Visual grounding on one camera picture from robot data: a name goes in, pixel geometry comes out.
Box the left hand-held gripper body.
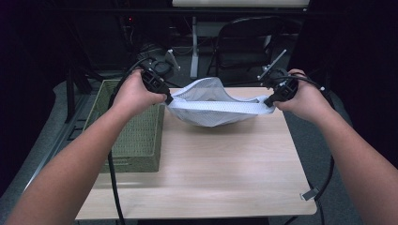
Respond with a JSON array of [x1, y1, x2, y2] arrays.
[[135, 43, 182, 98]]

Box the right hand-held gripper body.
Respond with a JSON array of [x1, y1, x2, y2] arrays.
[[256, 49, 299, 104]]

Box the white mesh laundry bag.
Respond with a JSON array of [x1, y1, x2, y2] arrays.
[[163, 77, 277, 128]]

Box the green woven basket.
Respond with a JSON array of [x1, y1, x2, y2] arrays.
[[83, 79, 166, 173]]

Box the person's right hand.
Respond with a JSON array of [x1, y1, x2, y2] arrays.
[[273, 68, 334, 125]]

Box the person's left hand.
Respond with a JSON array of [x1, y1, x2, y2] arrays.
[[107, 68, 168, 122]]

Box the white desk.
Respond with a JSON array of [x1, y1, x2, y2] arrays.
[[171, 0, 311, 80]]

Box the black folding chair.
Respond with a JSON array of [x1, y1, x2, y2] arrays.
[[206, 16, 301, 87]]

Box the black metal stand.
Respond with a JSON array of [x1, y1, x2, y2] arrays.
[[64, 67, 104, 125]]

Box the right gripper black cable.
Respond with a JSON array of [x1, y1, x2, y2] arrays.
[[280, 73, 336, 225]]

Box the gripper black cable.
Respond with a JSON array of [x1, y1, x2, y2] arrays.
[[280, 73, 336, 225], [107, 57, 151, 225]]

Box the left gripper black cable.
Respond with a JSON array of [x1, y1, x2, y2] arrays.
[[107, 57, 151, 225]]

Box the metal floor rail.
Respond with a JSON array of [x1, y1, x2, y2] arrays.
[[22, 93, 93, 195]]

